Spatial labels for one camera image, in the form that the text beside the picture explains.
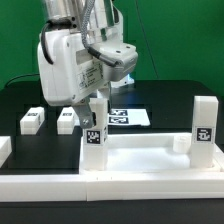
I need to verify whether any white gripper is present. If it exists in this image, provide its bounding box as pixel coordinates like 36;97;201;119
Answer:
38;23;138;129

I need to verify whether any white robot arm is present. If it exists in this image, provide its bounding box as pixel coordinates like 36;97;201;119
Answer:
37;0;138;129

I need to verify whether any fiducial marker sheet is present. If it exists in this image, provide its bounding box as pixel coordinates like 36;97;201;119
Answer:
108;108;150;126

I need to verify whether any white L-shaped obstacle fence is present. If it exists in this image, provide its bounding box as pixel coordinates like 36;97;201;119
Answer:
0;135;224;203

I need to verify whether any black cable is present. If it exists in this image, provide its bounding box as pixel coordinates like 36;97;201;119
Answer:
4;73;40;88

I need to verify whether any white desk tabletop panel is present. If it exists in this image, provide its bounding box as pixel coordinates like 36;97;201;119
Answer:
79;132;224;173

